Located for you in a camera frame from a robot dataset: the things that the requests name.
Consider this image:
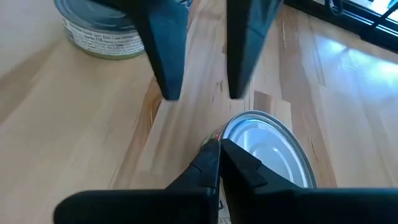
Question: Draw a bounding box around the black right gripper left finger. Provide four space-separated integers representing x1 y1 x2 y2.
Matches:
53 138 221 224

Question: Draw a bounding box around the Wild Planet blue red can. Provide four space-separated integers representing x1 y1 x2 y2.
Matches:
198 110 318 224

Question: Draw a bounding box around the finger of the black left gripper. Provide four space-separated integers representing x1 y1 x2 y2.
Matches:
93 0 191 101
226 0 284 100

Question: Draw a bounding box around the white blue label tuna can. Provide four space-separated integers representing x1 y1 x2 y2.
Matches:
53 0 147 60

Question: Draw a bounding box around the black aluminium table frame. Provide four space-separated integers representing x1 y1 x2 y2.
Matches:
284 0 398 54

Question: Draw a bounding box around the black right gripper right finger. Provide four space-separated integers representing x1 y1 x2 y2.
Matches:
220 138 398 224

